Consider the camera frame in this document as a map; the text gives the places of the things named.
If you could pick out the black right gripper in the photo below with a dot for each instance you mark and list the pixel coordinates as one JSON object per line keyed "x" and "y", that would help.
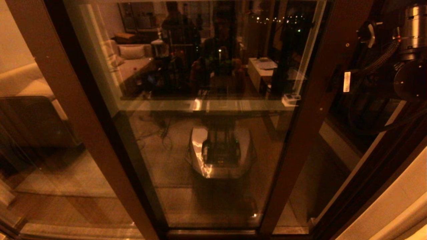
{"x": 357, "y": 81}

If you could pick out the brown framed sliding glass door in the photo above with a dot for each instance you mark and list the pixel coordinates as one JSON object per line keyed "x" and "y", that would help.
{"x": 317, "y": 116}

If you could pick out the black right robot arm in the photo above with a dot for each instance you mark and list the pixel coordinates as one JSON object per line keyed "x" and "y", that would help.
{"x": 407, "y": 66}

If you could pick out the dark front-load washing machine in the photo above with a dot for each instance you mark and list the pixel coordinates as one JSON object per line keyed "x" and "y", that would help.
{"x": 36, "y": 123}

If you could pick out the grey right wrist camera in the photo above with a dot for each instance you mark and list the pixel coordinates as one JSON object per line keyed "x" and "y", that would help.
{"x": 369, "y": 33}

